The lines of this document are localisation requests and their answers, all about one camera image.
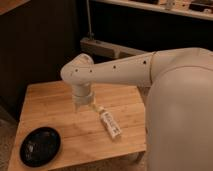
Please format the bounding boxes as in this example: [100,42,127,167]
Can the wooden shelf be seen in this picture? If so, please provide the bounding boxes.
[92,0,213,21]

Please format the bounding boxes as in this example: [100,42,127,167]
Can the wooden table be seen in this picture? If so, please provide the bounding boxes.
[8,81,146,171]

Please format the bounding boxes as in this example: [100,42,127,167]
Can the white labelled bottle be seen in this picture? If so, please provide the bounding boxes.
[91,104,122,140]

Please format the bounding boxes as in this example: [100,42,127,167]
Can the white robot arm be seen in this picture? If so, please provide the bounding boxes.
[61,48,213,171]

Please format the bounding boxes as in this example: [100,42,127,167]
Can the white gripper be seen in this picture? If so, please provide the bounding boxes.
[72,91,94,112]

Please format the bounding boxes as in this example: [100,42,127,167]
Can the black ceramic bowl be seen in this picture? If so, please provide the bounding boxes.
[19,127,61,167]

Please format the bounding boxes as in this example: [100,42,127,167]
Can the grey vertical pole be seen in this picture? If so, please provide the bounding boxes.
[86,0,93,40]

